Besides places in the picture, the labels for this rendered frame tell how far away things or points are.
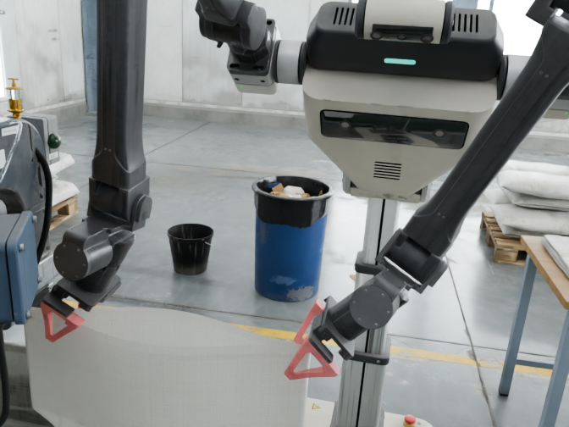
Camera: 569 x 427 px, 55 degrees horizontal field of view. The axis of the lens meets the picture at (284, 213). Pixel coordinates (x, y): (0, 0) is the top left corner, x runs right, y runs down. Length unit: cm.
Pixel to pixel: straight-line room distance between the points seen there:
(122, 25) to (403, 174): 75
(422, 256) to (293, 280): 243
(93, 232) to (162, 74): 867
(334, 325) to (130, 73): 45
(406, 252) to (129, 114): 42
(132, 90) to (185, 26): 851
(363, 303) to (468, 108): 53
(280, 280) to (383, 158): 202
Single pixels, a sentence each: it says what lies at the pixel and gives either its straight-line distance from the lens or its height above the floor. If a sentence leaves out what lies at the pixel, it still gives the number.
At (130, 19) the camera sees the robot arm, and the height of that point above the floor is 151.
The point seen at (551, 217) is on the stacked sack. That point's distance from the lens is 423.
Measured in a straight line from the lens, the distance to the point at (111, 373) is 94.
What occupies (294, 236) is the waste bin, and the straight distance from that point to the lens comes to 306.
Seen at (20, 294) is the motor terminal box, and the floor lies 125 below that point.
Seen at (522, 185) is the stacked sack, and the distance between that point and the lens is 412.
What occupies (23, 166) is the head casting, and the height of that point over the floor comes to 126.
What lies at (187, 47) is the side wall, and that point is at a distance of 926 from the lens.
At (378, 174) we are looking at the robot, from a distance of 129.
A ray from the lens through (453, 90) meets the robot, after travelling 115.
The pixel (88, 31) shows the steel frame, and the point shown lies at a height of 129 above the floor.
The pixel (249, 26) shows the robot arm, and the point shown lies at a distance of 100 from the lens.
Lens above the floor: 151
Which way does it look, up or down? 19 degrees down
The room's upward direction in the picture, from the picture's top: 3 degrees clockwise
